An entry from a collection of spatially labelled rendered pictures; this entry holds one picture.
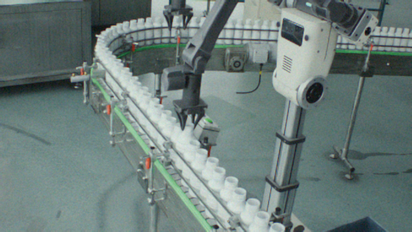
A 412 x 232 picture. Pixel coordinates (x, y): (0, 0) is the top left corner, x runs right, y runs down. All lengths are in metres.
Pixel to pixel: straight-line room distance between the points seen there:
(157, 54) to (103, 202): 1.04
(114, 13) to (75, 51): 2.16
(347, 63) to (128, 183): 1.77
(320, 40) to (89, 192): 2.01
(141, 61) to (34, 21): 1.78
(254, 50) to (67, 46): 2.20
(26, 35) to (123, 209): 2.09
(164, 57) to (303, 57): 1.33
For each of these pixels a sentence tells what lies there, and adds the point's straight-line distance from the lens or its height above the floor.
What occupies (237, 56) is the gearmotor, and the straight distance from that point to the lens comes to 3.04.
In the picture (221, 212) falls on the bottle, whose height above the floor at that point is 1.06.
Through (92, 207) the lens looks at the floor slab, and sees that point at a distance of 3.19.
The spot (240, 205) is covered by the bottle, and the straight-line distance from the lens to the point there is 1.35.
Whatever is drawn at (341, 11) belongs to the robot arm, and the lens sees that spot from 1.72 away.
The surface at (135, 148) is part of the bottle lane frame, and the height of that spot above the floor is 0.93.
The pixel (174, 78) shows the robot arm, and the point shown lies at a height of 1.38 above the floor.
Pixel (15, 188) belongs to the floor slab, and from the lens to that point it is 3.44.
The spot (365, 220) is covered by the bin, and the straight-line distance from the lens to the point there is 1.75.
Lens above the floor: 1.92
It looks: 27 degrees down
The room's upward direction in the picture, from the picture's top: 5 degrees clockwise
